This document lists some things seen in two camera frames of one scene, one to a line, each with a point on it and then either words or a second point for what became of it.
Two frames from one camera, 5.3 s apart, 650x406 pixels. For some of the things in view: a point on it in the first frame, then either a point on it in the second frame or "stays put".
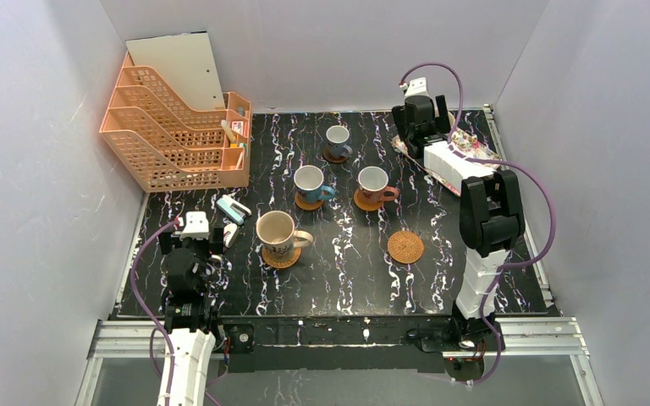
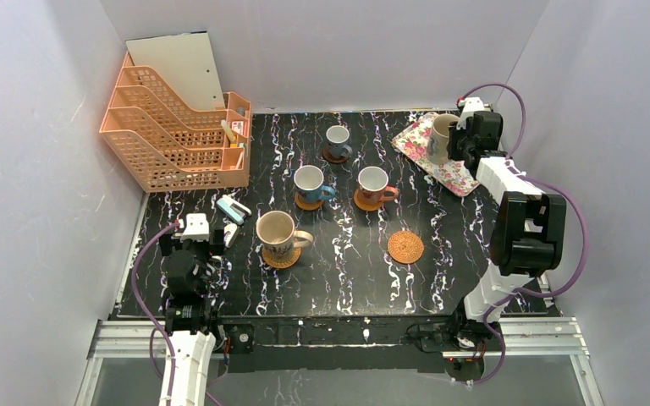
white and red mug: x=372 y=183 stays put
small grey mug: x=337 y=137 stays put
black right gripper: x=421 y=133 → x=460 y=145
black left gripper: x=191 y=243 stays put
